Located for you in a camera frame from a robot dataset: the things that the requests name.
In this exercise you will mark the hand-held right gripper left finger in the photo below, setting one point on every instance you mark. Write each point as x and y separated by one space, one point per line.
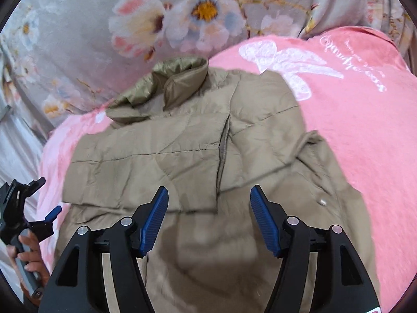
155 221

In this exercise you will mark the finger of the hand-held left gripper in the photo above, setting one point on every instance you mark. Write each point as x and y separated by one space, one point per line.
53 213

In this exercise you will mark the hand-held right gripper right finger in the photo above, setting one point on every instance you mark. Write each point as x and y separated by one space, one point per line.
264 221

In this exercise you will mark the tan quilted jacket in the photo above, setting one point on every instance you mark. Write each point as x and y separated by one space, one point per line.
182 143

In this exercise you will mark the person's left hand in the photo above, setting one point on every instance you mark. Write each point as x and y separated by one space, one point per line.
34 254

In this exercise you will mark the light grey cloth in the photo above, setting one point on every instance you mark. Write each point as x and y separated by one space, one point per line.
19 150

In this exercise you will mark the pink printed blanket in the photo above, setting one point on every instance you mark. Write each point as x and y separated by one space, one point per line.
358 120

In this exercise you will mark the grey floral blanket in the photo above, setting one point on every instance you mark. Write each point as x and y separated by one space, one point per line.
81 22

